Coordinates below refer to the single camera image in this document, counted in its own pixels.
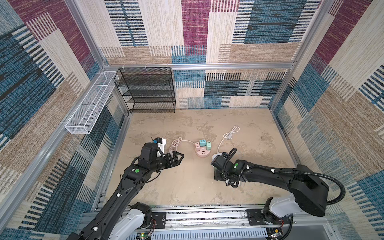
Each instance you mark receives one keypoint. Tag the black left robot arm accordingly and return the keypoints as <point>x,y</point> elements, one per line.
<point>152,159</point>

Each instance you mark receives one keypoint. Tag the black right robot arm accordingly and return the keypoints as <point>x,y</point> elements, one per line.
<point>307,192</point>

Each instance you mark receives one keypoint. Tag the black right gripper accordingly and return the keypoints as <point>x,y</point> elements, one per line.
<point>217,175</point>

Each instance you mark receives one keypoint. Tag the white square power strip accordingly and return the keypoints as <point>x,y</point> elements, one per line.
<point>217,154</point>

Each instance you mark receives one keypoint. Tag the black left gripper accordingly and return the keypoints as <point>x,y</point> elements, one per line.
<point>175,162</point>

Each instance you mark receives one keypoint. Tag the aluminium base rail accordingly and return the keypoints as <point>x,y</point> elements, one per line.
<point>223,222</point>

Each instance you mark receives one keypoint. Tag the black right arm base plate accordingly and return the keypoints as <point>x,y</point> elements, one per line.
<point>258,217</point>

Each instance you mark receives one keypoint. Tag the green usb charger plug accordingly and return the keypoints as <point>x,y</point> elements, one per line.
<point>208,146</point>

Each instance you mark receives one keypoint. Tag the teal usb charger plug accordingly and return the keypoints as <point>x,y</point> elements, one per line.
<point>202,143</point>

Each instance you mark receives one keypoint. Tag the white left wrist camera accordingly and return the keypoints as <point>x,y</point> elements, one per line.
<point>161,142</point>

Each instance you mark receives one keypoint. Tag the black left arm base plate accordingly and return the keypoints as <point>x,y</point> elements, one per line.
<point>150,220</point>

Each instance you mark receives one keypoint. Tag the pink usb charger plug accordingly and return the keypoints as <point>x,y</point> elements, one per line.
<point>197,146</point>

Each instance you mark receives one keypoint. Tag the pink round power strip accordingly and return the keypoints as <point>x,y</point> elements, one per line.
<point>202,152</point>

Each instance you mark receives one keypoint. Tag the white mesh wall basket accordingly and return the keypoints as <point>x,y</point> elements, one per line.
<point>87,113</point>

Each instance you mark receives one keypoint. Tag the black wire shelf rack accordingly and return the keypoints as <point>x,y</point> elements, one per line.
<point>147,90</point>

